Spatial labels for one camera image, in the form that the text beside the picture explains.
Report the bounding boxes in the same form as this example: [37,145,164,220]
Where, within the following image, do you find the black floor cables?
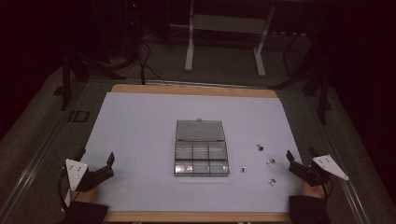
[106,36,170,87]

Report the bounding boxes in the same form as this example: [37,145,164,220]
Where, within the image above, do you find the black stand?
[53,46,127,112]
[269,55,333,126]

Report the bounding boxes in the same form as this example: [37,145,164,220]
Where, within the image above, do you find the person's left hand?
[69,186,98,203]

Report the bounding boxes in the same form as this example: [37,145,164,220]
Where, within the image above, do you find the person's left black sleeve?
[59,200,109,224]

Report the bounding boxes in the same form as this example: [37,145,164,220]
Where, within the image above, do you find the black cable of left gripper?
[57,171,72,213]

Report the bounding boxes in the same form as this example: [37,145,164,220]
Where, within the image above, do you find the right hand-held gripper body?
[306,154,350,188]

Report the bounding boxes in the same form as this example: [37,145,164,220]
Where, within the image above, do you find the clear plastic compartment box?
[173,117,231,178]

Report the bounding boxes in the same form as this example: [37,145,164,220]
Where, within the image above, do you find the black rectangular floor bracket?
[67,109,91,123]

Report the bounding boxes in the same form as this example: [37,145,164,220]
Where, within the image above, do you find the wooden table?
[102,83,292,224]

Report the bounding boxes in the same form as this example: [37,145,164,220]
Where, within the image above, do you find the white metal frame desk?
[184,0,277,78]

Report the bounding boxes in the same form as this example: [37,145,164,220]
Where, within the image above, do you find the person's right black sleeve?
[288,194,332,224]

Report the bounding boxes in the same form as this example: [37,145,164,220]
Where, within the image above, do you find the person's black sleeve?
[288,194,332,224]
[59,200,109,224]

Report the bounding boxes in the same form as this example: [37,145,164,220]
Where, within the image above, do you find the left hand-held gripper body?
[64,159,105,193]

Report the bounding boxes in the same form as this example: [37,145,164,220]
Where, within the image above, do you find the person's right hand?
[300,181,327,201]

